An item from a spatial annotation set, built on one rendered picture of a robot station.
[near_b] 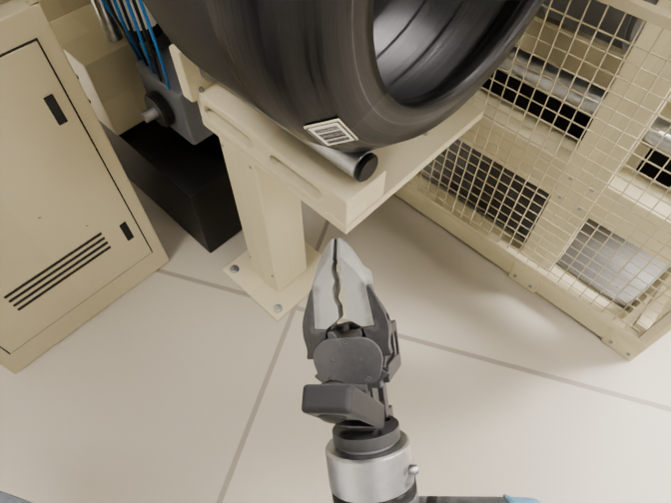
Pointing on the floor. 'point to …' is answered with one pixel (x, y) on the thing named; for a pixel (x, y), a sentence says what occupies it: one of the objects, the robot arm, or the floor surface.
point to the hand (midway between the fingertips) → (335, 251)
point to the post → (267, 221)
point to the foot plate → (272, 299)
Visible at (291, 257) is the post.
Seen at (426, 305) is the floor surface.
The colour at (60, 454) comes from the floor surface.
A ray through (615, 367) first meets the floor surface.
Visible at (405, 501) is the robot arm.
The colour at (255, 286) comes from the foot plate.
